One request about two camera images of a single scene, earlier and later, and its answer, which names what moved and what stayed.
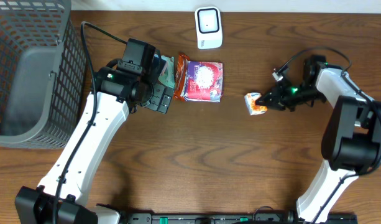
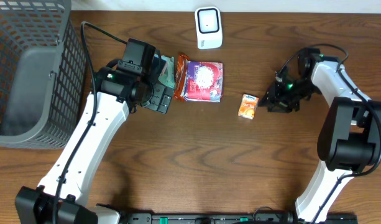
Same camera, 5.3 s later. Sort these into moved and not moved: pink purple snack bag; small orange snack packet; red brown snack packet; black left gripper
Moved: small orange snack packet
Not moved: pink purple snack bag; red brown snack packet; black left gripper
